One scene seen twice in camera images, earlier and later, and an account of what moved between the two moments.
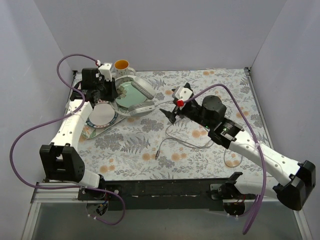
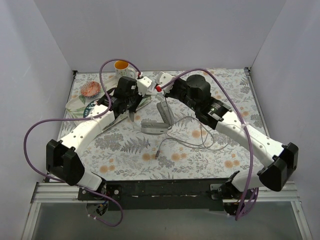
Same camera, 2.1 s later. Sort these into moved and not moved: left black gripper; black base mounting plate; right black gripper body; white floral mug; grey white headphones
Moved: grey white headphones; left black gripper; right black gripper body
Not moved: white floral mug; black base mounting plate
